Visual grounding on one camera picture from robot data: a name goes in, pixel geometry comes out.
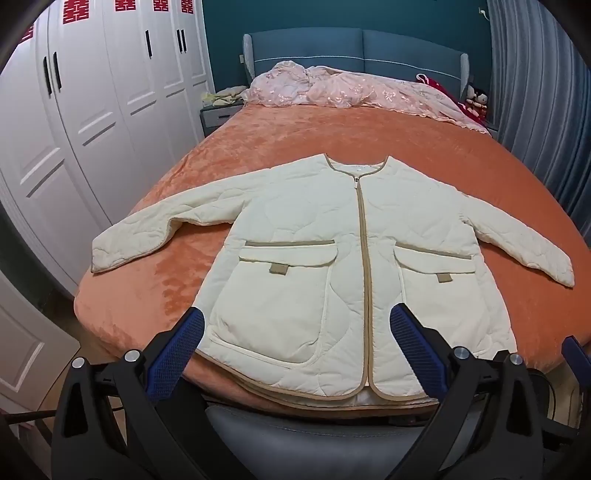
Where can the grey nightstand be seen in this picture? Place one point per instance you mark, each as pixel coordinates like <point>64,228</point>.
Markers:
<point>217,117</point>

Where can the grey-blue curtain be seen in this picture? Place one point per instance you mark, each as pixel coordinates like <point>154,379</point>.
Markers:
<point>531,92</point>

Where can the blue upholstered bed headboard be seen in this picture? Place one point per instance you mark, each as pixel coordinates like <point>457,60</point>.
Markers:
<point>392,50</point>

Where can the white door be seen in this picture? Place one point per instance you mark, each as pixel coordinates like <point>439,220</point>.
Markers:
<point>27,346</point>

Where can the plush dolls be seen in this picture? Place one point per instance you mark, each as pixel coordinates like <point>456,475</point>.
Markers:
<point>476,102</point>

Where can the red paper wardrobe decoration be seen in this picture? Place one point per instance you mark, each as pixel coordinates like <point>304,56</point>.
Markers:
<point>27,33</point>
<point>187,5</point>
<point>160,4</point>
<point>76,9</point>
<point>124,4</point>

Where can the red cloth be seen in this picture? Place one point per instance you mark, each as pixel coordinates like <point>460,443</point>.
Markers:
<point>431,82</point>

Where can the orange plush bed blanket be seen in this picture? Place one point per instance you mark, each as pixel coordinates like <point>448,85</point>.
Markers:
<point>300,134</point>

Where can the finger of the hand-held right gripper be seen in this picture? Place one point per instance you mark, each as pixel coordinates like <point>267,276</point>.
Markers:
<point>578,353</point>

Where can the pink floral quilt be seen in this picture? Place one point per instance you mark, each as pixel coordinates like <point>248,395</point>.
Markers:
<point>351,90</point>

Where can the cream quilted zip jacket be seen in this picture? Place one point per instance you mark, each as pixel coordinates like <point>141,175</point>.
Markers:
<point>295,230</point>

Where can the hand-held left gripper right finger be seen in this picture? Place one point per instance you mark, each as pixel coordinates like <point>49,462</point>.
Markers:
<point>411,344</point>

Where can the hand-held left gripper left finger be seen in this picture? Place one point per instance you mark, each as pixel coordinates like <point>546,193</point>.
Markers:
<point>187,341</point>

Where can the beige cloth on nightstand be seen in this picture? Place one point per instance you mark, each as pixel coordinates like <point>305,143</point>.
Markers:
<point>226,96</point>

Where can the white panelled wardrobe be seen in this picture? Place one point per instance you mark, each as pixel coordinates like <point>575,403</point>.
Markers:
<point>92,92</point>

